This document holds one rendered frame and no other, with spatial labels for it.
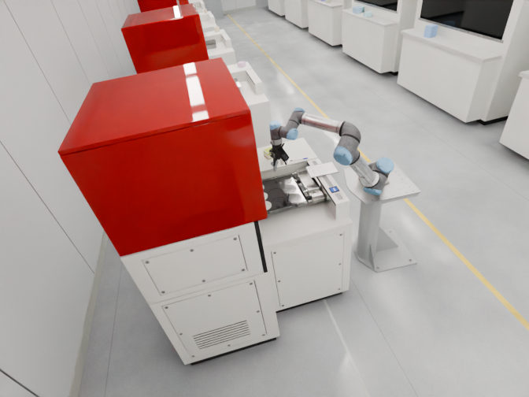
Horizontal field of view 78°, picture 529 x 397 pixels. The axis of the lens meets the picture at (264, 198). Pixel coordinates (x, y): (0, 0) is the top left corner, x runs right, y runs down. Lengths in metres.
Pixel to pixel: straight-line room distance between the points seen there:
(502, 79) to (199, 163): 4.26
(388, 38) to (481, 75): 2.20
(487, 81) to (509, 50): 0.39
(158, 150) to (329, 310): 1.90
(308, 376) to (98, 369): 1.55
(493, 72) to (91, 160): 4.57
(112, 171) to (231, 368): 1.70
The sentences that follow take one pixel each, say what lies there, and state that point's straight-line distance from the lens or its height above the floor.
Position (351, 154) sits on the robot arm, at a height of 1.30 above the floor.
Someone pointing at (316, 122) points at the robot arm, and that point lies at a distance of 2.12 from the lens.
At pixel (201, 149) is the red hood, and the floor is 1.69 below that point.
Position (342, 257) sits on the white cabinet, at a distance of 2.45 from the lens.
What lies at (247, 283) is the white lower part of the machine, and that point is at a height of 0.76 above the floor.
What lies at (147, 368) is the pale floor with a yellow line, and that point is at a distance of 2.84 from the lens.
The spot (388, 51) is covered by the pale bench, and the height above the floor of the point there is 0.44.
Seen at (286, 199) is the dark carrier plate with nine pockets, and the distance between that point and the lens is 2.29.
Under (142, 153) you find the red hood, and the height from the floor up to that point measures 1.73.
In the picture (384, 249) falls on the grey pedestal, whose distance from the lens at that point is 3.17.
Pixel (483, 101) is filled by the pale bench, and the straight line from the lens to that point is 5.19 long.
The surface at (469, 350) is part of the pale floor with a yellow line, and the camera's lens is 2.81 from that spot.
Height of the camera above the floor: 2.35
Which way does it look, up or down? 39 degrees down
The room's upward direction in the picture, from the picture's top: 9 degrees counter-clockwise
